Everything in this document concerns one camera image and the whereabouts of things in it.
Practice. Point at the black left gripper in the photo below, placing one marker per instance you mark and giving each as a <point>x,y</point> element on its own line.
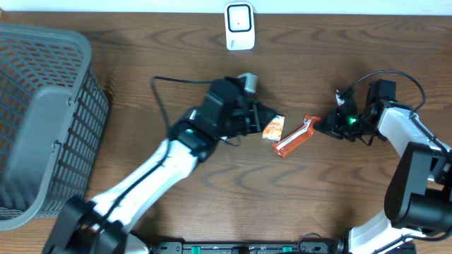
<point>254,123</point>

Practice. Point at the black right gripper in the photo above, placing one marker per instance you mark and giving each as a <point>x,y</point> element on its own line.
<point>332,126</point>

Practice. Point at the small orange box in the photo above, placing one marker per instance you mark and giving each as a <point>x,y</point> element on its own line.
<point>274,129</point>

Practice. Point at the orange Top chocolate bar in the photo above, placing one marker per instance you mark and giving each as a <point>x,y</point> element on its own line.
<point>284,147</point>

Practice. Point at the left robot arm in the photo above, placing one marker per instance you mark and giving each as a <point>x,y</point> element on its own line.
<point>104,224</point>

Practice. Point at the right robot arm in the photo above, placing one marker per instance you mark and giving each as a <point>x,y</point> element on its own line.
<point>417,204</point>

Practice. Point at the white barcode scanner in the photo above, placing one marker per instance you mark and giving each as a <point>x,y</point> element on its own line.
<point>239,26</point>

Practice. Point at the grey plastic basket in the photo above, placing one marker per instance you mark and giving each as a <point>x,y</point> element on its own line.
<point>53,116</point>

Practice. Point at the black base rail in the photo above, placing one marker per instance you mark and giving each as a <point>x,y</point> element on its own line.
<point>308,245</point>

